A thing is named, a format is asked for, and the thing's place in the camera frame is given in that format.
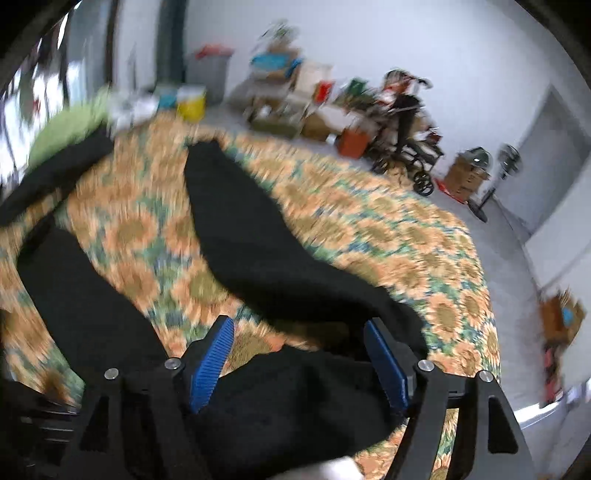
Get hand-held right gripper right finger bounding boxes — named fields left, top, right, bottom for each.
left=362, top=318, right=539, bottom=480

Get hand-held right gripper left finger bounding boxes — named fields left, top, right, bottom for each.
left=60, top=316, right=236, bottom=480

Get black pants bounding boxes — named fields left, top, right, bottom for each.
left=16, top=141, right=428, bottom=476

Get white cloth piece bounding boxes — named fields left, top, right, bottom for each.
left=281, top=456, right=366, bottom=480

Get sunflower print bedspread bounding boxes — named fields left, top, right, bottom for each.
left=0, top=113, right=502, bottom=480

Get small open cardboard box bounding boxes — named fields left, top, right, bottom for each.
left=539, top=290, right=586, bottom=346

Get large cardboard box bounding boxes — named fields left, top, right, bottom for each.
left=444, top=154, right=492, bottom=200

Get orange bucket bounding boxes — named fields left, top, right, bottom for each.
left=336, top=127, right=371, bottom=160

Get black standing fan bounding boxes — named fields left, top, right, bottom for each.
left=467, top=143, right=523, bottom=223

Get green crate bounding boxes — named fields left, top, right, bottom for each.
left=248, top=117, right=302, bottom=140

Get black stroller walker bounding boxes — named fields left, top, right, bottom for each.
left=368, top=69, right=448, bottom=198

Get folded black garment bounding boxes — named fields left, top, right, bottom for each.
left=0, top=128, right=116, bottom=227

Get yellow bag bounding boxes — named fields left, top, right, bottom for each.
left=177, top=87, right=207, bottom=121

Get grey white sweatshirt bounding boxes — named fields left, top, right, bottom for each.
left=107, top=90, right=158, bottom=131

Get grey door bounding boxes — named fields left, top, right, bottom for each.
left=501, top=85, right=591, bottom=234

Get teal floor bag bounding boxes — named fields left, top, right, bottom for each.
left=156, top=84, right=180, bottom=110

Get light green cloth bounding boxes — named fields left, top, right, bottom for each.
left=28, top=102, right=112, bottom=169

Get grey trash bin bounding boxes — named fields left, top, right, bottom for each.
left=186, top=48, right=230, bottom=106

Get white flat box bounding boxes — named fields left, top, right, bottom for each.
left=294, top=61, right=334, bottom=94

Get teal plastic bag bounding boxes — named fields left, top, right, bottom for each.
left=250, top=54, right=288, bottom=71

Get red cloth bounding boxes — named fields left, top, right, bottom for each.
left=194, top=44, right=234, bottom=60

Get dark green curtain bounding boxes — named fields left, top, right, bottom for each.
left=156, top=0, right=188, bottom=86

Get glass sliding door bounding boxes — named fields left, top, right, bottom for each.
left=0, top=9, right=116, bottom=185

